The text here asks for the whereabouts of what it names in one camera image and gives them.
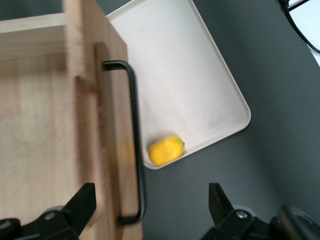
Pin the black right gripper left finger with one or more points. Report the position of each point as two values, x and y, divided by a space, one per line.
67 220

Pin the yellow lemon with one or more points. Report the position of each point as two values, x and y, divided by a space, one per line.
165 151

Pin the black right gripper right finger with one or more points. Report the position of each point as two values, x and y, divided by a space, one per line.
230 222

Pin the light wooden drawer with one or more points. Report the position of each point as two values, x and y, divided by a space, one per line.
110 75

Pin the beige plastic tray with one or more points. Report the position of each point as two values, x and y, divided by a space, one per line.
187 75

